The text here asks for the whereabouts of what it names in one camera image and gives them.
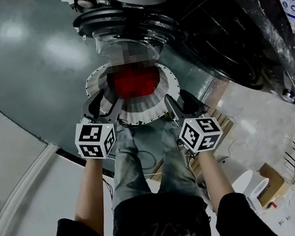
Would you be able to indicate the large brown cardboard box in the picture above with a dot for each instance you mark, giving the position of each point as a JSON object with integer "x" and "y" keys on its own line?
{"x": 270, "y": 183}

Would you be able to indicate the black washing machine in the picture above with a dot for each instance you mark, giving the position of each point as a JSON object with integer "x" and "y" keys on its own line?
{"x": 233, "y": 30}

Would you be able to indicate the person's right forearm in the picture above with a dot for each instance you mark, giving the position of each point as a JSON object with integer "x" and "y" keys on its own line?
{"x": 217, "y": 181}

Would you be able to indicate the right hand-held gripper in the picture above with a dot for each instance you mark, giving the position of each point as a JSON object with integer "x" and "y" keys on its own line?
{"x": 195, "y": 137}

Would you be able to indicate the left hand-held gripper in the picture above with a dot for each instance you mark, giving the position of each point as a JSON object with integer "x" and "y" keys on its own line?
{"x": 89, "y": 141}

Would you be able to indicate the white domed appliance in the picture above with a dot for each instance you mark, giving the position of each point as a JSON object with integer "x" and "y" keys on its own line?
{"x": 236, "y": 172}

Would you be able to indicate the person's black printed shirt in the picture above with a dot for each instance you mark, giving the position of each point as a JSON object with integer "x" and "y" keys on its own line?
{"x": 160, "y": 230}

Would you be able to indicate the white laundry basket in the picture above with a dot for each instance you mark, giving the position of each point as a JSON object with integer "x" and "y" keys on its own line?
{"x": 146, "y": 109}

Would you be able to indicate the person's left forearm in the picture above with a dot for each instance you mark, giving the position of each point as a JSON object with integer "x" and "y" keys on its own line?
{"x": 90, "y": 197}

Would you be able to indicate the person's grey jeans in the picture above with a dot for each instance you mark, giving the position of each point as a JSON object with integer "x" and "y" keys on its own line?
{"x": 129, "y": 173}

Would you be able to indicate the red clothes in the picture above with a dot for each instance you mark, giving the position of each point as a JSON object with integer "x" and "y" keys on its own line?
{"x": 133, "y": 83}

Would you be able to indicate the wooden pallet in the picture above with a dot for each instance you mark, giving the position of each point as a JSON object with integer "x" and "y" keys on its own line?
{"x": 222, "y": 121}

